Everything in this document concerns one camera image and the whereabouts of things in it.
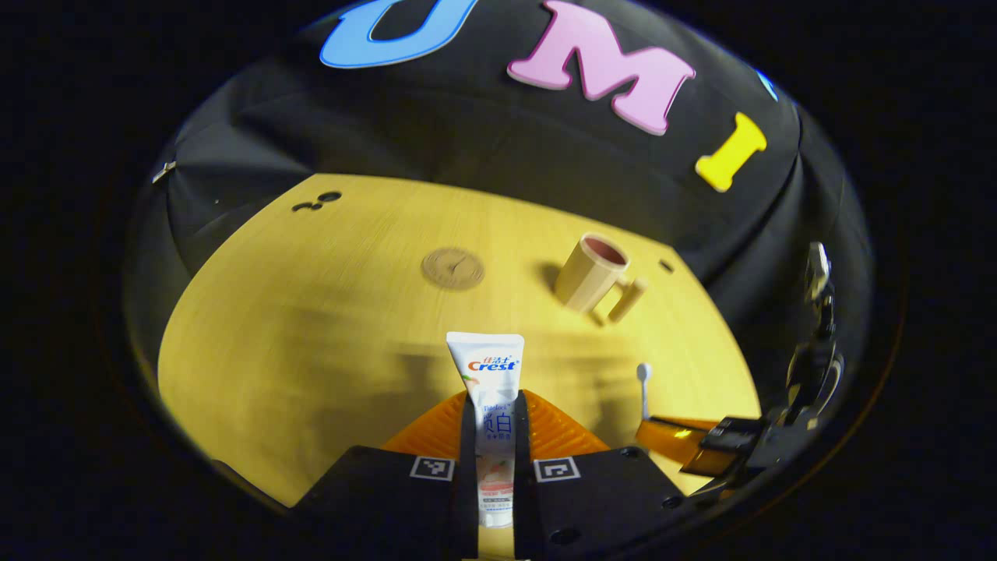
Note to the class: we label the round brown coaster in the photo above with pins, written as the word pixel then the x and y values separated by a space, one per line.
pixel 452 269

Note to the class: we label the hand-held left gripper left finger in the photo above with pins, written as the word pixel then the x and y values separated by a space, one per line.
pixel 389 506

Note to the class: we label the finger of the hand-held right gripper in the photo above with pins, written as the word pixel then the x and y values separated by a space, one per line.
pixel 670 431
pixel 705 461

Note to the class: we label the white toothbrush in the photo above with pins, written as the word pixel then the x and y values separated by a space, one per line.
pixel 644 389

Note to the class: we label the white cloth clip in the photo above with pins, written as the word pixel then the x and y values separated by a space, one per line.
pixel 163 171

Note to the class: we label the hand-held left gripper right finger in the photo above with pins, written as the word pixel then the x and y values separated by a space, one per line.
pixel 600 506

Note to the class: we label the black backdrop cloth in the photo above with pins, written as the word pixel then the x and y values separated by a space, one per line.
pixel 483 132

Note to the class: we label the white toothpaste tube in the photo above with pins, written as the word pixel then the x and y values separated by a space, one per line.
pixel 487 374

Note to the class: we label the beige cup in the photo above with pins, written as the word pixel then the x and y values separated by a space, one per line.
pixel 584 276

